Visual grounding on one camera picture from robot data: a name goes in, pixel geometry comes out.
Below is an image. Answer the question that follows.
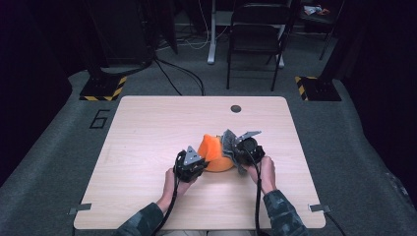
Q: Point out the left hand-held gripper cable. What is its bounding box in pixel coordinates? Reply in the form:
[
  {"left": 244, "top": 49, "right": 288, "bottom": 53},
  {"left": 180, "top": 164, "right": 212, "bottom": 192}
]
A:
[{"left": 151, "top": 156, "right": 185, "bottom": 236}]

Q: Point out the small colourful clutter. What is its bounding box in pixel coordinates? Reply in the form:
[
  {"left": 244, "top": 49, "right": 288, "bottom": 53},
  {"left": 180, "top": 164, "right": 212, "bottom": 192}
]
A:
[{"left": 303, "top": 4, "right": 331, "bottom": 17}]

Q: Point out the black floor cable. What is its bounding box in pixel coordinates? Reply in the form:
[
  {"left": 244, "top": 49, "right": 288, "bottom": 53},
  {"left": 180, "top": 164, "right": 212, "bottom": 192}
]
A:
[
  {"left": 153, "top": 58, "right": 183, "bottom": 96},
  {"left": 156, "top": 57, "right": 206, "bottom": 96}
]

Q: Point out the person's left hand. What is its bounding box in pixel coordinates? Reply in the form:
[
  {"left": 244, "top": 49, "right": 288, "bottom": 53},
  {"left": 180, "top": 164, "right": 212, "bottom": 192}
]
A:
[{"left": 156, "top": 167, "right": 198, "bottom": 214}]

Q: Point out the orange cloth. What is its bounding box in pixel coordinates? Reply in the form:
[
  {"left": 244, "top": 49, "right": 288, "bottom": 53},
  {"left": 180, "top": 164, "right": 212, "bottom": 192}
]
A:
[{"left": 197, "top": 134, "right": 235, "bottom": 173}]

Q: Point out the black equipment cabinet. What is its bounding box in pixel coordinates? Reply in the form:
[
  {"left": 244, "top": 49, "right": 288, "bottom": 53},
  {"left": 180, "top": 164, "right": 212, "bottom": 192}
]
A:
[{"left": 88, "top": 0, "right": 155, "bottom": 67}]

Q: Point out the right hand-held gripper cable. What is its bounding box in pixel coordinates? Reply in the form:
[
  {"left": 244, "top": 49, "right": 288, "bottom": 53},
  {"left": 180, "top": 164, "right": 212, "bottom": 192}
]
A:
[{"left": 247, "top": 147, "right": 268, "bottom": 236}]

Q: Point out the hand-held gripper cable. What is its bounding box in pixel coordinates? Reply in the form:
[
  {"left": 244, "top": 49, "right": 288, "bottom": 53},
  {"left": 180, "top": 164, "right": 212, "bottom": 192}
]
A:
[
  {"left": 151, "top": 156, "right": 185, "bottom": 236},
  {"left": 247, "top": 147, "right": 268, "bottom": 236}
]

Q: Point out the grey tape strip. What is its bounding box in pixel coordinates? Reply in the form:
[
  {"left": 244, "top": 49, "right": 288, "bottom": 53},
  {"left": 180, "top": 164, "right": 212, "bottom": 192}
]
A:
[
  {"left": 68, "top": 203, "right": 92, "bottom": 216},
  {"left": 308, "top": 204, "right": 332, "bottom": 213}
]

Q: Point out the black table edge cable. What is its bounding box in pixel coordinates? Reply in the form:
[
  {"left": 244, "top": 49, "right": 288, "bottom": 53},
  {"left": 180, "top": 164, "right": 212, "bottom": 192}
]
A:
[{"left": 324, "top": 211, "right": 347, "bottom": 236}]

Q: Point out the black folding chair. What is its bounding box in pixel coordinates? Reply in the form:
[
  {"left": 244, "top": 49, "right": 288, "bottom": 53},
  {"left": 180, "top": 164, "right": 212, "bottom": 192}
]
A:
[{"left": 225, "top": 2, "right": 293, "bottom": 92}]

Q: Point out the black striped stand base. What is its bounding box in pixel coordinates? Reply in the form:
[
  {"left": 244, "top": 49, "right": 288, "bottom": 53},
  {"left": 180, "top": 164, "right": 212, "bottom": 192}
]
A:
[
  {"left": 294, "top": 76, "right": 342, "bottom": 102},
  {"left": 79, "top": 75, "right": 128, "bottom": 102}
]

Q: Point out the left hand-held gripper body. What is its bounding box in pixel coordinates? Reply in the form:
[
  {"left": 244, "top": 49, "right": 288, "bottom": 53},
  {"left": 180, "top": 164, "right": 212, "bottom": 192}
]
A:
[{"left": 172, "top": 145, "right": 209, "bottom": 184}]

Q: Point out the person's right hand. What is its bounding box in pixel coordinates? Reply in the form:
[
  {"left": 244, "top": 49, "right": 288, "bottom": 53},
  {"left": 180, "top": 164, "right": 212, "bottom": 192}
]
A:
[{"left": 247, "top": 155, "right": 278, "bottom": 195}]

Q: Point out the white floor cable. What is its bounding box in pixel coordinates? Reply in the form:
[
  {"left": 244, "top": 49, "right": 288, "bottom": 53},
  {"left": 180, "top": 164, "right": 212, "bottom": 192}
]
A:
[{"left": 183, "top": 0, "right": 230, "bottom": 51}]

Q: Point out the white desk leg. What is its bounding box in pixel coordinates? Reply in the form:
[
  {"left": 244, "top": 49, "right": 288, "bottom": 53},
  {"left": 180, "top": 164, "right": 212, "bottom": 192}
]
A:
[{"left": 207, "top": 0, "right": 218, "bottom": 65}]

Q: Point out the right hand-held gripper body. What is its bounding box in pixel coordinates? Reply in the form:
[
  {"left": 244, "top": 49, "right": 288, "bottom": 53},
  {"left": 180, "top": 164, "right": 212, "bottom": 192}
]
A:
[{"left": 233, "top": 130, "right": 266, "bottom": 167}]

